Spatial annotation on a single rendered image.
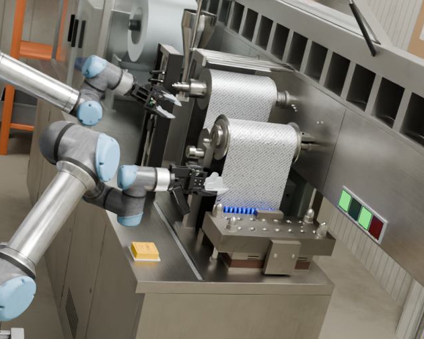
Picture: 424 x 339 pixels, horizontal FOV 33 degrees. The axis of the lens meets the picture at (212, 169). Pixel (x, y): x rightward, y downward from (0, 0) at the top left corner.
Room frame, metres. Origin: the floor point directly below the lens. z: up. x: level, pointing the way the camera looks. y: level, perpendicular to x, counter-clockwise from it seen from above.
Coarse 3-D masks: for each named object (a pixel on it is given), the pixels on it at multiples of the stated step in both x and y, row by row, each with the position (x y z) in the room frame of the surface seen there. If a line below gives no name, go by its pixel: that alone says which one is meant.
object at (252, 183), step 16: (240, 160) 2.15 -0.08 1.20; (224, 176) 2.14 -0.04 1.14; (240, 176) 2.16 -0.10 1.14; (256, 176) 2.18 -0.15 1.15; (272, 176) 2.20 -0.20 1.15; (224, 192) 2.14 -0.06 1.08; (240, 192) 2.16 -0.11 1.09; (256, 192) 2.19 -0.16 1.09; (272, 192) 2.21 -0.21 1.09; (272, 208) 2.22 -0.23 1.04
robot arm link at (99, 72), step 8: (96, 56) 2.17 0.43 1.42; (88, 64) 2.16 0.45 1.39; (96, 64) 2.14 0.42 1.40; (104, 64) 2.16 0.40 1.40; (88, 72) 2.14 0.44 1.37; (96, 72) 2.14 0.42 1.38; (104, 72) 2.15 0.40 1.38; (112, 72) 2.17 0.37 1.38; (120, 72) 2.19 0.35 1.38; (88, 80) 2.15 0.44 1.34; (96, 80) 2.15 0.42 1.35; (104, 80) 2.16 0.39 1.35; (112, 80) 2.17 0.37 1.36; (120, 80) 2.18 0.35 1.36; (104, 88) 2.17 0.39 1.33; (112, 88) 2.18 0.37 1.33
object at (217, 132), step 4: (212, 128) 2.20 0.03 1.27; (216, 128) 2.17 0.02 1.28; (220, 128) 2.17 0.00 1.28; (212, 132) 2.19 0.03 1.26; (216, 132) 2.16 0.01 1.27; (220, 132) 2.15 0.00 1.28; (212, 136) 2.19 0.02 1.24; (216, 136) 2.16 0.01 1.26; (220, 136) 2.15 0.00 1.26; (212, 140) 2.18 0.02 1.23; (216, 140) 2.15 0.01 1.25; (220, 140) 2.15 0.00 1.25; (212, 144) 2.17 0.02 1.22; (216, 144) 2.15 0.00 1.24; (220, 144) 2.15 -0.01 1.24
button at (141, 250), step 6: (132, 246) 1.95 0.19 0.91; (138, 246) 1.94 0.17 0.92; (144, 246) 1.95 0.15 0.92; (150, 246) 1.96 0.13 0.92; (138, 252) 1.90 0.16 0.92; (144, 252) 1.91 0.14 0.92; (150, 252) 1.92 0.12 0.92; (156, 252) 1.93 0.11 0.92; (138, 258) 1.90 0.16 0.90; (144, 258) 1.91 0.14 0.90; (150, 258) 1.92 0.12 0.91; (156, 258) 1.93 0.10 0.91
